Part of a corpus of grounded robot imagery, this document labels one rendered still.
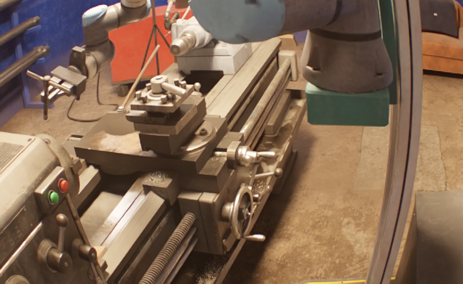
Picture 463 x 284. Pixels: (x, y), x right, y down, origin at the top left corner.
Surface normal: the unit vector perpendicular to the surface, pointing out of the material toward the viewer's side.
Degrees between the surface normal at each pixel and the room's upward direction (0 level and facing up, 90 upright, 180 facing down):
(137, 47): 90
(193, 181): 90
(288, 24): 121
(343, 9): 116
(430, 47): 90
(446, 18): 91
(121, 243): 36
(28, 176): 45
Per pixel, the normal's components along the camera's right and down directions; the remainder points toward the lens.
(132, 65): 0.02, 0.44
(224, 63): -0.33, 0.45
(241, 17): -0.72, 0.44
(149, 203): 0.46, -0.69
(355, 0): 0.57, 0.55
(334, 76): -0.53, 0.10
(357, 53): -0.08, 0.12
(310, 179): -0.11, -0.89
